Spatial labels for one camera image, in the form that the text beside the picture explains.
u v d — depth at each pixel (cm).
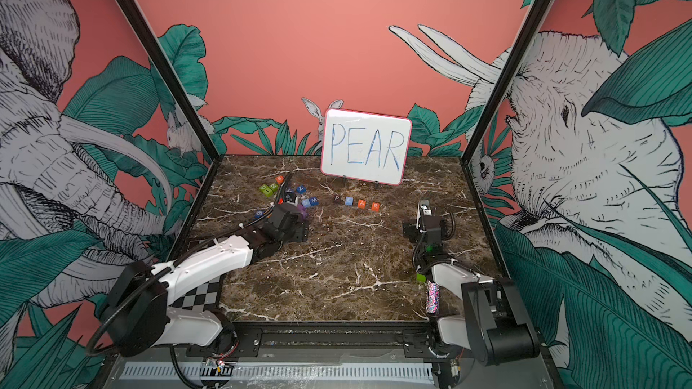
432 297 79
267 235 64
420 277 86
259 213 101
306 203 104
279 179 111
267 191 107
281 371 70
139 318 41
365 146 107
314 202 104
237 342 73
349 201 105
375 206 104
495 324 43
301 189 108
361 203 104
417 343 73
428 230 69
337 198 107
